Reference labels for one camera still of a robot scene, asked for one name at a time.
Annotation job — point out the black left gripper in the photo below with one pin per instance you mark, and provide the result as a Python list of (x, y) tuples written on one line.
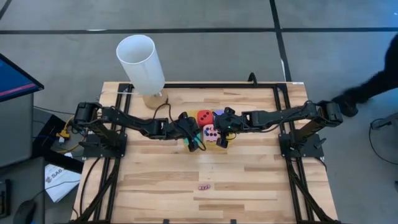
[(188, 129)]

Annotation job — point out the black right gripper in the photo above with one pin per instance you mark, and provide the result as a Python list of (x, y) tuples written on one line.
[(227, 124)]

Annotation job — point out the yellow translucent plastic bin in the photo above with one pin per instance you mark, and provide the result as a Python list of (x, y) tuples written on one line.
[(191, 114)]

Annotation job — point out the large purple foam die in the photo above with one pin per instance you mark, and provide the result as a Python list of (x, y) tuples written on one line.
[(219, 112)]

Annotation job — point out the large pink foam die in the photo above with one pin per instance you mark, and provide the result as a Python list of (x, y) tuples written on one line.
[(210, 132)]

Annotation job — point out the large red foam die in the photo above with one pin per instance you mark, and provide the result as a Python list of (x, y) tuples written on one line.
[(205, 117)]

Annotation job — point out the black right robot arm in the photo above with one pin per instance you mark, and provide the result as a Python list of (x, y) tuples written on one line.
[(280, 116)]

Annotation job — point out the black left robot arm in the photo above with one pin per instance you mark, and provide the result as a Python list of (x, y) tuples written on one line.
[(124, 121)]

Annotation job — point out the black table edge clamp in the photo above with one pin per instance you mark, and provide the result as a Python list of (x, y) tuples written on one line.
[(166, 221), (233, 221), (252, 74)]

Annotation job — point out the white cylindrical tube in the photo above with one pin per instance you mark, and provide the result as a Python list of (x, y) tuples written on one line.
[(140, 68)]

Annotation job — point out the white paper booklet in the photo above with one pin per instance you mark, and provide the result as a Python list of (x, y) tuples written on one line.
[(60, 180)]

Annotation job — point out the person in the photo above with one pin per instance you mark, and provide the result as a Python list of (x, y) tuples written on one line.
[(373, 84)]

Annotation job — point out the dark blue display monitor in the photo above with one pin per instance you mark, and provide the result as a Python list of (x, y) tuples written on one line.
[(15, 77)]

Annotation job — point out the black computer mouse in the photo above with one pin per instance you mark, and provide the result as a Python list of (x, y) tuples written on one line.
[(25, 213)]

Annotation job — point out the black keyboard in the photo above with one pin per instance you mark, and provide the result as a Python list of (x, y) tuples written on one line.
[(3, 199)]

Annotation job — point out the black aluminium table frame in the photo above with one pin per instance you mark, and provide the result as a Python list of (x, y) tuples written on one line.
[(202, 85)]

